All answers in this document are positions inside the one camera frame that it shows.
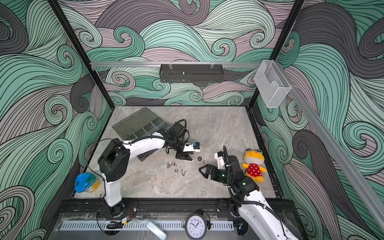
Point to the white oblong remote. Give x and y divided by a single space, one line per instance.
159 233

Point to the white perforated cable duct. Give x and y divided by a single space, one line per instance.
141 226

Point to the white round clock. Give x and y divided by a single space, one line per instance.
196 227

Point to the blue lid fruit cup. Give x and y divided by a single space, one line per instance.
86 182

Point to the yellow frog plush toy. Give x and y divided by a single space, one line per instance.
253 165

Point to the clear plastic wall holder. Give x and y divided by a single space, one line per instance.
272 83

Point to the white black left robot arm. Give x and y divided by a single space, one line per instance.
113 162

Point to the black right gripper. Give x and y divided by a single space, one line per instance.
210 168

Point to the grey compartment organizer box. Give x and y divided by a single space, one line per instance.
142 133

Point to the aluminium rail bar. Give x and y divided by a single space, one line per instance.
139 64

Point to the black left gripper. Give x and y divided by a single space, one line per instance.
184 156

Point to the black wall tray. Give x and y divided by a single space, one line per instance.
191 74

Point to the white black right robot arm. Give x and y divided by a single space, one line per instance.
247 201

